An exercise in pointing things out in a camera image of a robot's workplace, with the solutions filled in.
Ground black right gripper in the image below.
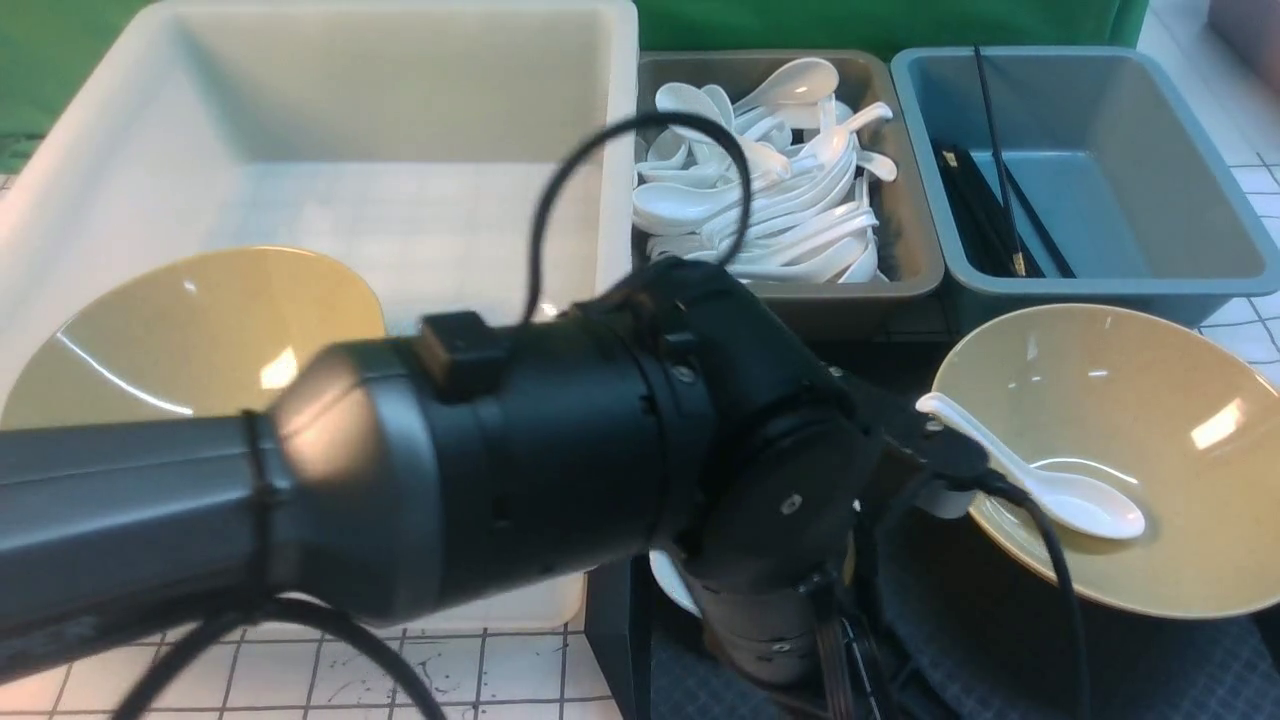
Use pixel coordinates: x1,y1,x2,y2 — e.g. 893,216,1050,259
690,569,901,719

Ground white square sauce dish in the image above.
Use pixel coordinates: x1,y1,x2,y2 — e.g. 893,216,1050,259
648,550,701,618

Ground white ceramic soup spoon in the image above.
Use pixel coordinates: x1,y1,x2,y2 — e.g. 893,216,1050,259
915,392,1146,541

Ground right grey black robot arm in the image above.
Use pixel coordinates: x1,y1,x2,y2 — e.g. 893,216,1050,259
3,260,886,719

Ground tan bowl top of stack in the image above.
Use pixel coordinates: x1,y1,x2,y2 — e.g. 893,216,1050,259
3,247,387,430

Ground black textured serving tray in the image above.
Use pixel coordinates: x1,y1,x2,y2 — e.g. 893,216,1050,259
586,340,1280,720

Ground olive grey spoon bin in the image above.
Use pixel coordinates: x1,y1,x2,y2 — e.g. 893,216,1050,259
637,49,945,341

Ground upright black chopstick in bin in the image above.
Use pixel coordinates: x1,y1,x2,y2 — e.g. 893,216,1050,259
972,44,1027,278

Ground bundle black chopsticks in bin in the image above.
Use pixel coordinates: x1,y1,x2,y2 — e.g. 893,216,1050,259
932,142,1076,278

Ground white spoon left of pile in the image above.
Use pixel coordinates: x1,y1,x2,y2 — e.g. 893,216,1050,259
655,83,794,181

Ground white spoon of pile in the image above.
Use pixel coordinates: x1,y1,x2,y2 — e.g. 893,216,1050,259
655,83,794,181
732,56,840,113

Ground white spoon top of pile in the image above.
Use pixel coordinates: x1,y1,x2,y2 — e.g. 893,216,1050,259
732,56,840,113

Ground large white plastic tub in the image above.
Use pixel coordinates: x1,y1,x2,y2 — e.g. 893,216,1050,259
0,0,641,632

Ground blue grey chopstick bin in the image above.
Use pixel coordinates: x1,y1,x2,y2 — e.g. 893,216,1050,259
890,46,1279,332

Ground black camera cable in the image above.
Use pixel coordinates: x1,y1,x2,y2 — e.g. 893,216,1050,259
110,111,1091,720

